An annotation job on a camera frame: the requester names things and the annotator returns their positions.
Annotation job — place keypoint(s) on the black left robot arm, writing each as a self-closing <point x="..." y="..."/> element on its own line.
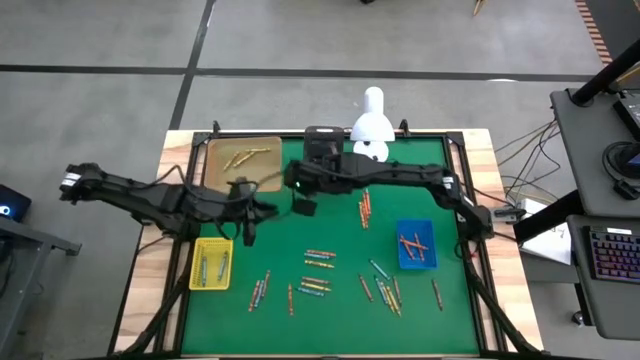
<point x="150" y="200"/>

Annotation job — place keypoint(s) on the white paper sheet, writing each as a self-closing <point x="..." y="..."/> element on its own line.
<point x="550" y="245"/>

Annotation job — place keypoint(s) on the red crayon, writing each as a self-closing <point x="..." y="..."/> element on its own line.
<point x="414" y="244"/>
<point x="407" y="252"/>
<point x="419" y="254"/>

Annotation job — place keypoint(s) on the black computer with blue light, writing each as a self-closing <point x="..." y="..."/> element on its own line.
<point x="15" y="200"/>

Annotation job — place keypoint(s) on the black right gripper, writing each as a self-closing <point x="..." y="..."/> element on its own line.
<point x="320" y="177"/>

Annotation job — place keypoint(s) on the black metal table frame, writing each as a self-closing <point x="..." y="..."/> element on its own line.
<point x="425" y="135"/>

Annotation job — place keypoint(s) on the grey desk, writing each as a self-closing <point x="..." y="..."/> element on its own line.
<point x="585" y="165"/>
<point x="605" y="310"/>

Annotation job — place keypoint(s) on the orange translucent plastic bin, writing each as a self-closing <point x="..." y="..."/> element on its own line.
<point x="220" y="180"/>

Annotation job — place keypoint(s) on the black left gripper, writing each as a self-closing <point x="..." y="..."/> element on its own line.
<point x="240" y="207"/>

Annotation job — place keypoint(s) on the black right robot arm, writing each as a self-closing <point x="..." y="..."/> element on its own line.
<point x="400" y="172"/>

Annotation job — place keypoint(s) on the yellow plastic basket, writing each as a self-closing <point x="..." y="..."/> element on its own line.
<point x="212" y="247"/>

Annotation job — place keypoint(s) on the grey translucent plastic bin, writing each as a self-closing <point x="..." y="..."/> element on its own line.
<point x="320" y="137"/>

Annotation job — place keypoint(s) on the grey metal cart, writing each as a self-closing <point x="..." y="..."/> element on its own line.
<point x="30" y="240"/>

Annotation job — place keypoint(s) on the black backlit keyboard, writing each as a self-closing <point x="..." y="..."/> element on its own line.
<point x="615" y="255"/>

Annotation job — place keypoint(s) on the white desk lamp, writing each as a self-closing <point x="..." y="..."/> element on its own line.
<point x="372" y="125"/>

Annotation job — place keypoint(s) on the black laptop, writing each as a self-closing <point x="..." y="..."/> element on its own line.
<point x="631" y="115"/>

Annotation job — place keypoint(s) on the green table mat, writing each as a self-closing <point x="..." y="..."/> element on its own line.
<point x="340" y="330"/>

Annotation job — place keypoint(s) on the blue plastic basket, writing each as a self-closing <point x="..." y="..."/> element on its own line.
<point x="427" y="260"/>

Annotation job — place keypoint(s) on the black slanted pole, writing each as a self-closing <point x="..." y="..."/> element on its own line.
<point x="605" y="75"/>
<point x="545" y="217"/>

